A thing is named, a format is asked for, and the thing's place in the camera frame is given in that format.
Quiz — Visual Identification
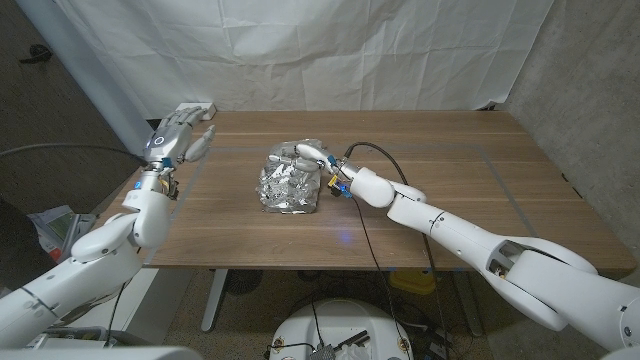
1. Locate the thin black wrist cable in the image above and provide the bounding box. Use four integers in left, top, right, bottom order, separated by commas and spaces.
349, 195, 412, 360
103, 282, 127, 347

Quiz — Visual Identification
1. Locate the white creased backdrop sheet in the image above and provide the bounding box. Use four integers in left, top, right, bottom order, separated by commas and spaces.
14, 0, 555, 157

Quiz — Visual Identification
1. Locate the yellow plastic container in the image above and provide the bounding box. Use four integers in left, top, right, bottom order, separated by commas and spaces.
388, 269, 440, 295

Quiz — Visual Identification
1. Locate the white table leg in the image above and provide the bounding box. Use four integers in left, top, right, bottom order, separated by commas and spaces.
201, 268, 230, 333

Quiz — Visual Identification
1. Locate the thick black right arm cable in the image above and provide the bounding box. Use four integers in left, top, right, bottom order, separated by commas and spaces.
343, 141, 409, 186

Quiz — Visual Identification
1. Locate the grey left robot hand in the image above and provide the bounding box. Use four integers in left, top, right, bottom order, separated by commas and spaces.
143, 106, 217, 174

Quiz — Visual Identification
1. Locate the grey table leg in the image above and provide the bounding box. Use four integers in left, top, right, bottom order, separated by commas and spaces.
452, 279, 485, 337

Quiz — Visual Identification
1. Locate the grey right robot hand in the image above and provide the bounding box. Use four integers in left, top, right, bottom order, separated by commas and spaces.
268, 142, 361, 182

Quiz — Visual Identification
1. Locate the person in dark clothing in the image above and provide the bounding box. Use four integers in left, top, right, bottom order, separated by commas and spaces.
0, 199, 56, 291

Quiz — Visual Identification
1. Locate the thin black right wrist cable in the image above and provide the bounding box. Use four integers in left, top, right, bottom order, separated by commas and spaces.
349, 195, 412, 360

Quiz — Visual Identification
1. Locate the crinkled aluminum foil sheet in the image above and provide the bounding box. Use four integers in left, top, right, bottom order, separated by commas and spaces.
255, 138, 331, 215

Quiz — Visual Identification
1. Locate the thin black left wrist cable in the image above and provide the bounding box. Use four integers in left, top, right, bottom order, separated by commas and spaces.
103, 282, 127, 347

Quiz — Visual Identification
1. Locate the pile of boxes and papers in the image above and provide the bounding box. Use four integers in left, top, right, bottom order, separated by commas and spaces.
27, 204, 97, 264

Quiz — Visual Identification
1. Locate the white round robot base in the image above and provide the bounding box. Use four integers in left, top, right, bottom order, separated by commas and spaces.
269, 298, 415, 360

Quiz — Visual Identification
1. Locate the white power strip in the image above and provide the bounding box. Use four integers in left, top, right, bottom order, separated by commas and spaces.
177, 102, 218, 122

